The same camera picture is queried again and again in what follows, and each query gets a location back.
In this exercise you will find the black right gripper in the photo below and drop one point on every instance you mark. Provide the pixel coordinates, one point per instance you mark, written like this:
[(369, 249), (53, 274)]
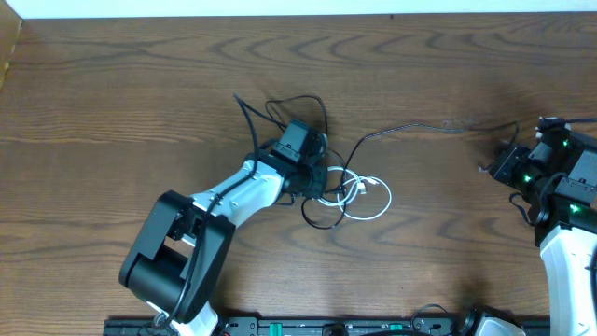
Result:
[(506, 164)]

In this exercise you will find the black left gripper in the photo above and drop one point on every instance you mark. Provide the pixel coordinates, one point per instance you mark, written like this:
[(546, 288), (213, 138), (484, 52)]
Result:
[(315, 182)]

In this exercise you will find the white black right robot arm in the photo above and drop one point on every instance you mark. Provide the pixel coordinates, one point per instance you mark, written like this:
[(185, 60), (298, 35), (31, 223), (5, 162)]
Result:
[(557, 178)]

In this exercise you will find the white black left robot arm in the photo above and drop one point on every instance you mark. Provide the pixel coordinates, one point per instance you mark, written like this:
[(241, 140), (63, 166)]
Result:
[(177, 256)]

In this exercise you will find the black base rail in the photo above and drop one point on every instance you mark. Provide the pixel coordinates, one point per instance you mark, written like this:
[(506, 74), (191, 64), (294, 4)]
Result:
[(431, 319)]

